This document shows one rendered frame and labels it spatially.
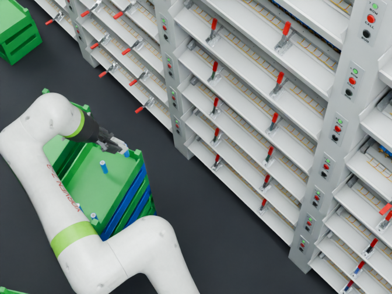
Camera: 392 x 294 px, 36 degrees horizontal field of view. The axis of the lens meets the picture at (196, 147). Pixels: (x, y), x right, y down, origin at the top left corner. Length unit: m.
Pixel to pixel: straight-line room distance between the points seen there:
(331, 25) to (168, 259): 0.68
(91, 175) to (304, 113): 0.80
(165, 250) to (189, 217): 1.01
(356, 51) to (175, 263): 0.68
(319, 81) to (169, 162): 1.26
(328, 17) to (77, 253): 0.80
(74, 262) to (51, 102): 0.43
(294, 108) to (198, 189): 0.98
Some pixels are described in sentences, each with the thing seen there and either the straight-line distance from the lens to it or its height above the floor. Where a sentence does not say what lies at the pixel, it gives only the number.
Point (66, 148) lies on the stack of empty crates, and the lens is 2.22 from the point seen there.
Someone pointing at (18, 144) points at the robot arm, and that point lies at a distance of 1.65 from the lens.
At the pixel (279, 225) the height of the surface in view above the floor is 0.12.
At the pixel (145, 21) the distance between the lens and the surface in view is 2.15.
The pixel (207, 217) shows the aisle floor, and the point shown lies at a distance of 2.50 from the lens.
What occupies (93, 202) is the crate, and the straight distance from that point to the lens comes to 2.04.
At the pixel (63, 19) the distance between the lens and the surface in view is 3.05.
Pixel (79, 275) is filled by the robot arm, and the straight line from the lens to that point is 1.48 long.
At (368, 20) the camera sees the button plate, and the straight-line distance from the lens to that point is 1.22.
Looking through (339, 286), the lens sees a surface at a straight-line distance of 2.31.
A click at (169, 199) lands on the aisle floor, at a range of 2.54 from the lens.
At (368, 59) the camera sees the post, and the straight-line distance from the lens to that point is 1.29.
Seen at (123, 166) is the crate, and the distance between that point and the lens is 2.08.
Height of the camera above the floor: 2.29
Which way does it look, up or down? 59 degrees down
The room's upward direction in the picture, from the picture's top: 5 degrees counter-clockwise
